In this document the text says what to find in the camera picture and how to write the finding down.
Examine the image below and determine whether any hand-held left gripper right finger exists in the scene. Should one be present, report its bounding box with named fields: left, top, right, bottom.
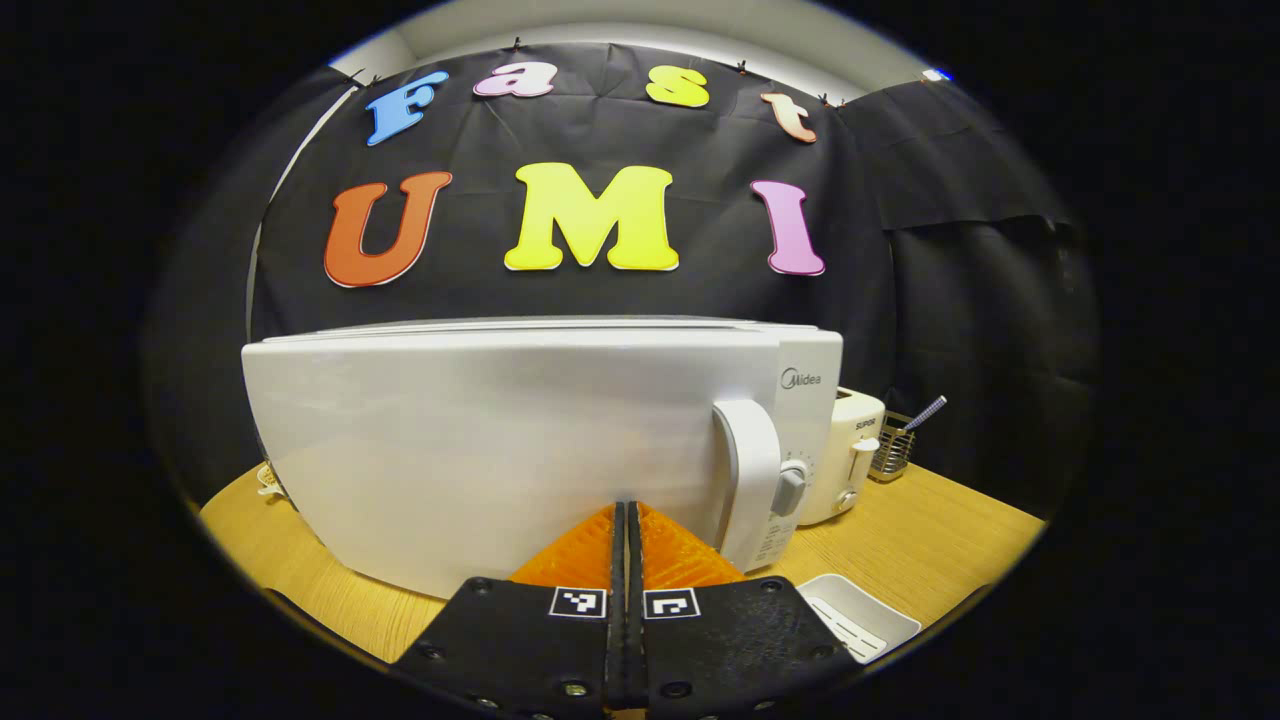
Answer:
left=627, top=502, right=863, bottom=718

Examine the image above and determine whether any white toaster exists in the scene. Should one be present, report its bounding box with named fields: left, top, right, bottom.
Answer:
left=798, top=387, right=887, bottom=526

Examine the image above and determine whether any white ribbed tray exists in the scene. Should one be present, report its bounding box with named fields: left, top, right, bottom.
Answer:
left=797, top=573, right=923, bottom=665

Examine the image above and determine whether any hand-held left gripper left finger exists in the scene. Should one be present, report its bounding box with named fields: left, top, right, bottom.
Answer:
left=388, top=502, right=627, bottom=719

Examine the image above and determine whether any white microwave oven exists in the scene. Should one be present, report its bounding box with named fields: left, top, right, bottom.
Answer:
left=240, top=317, right=844, bottom=601

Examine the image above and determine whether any wire mesh holder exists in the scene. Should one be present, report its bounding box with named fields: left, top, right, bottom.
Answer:
left=868, top=410, right=916, bottom=484

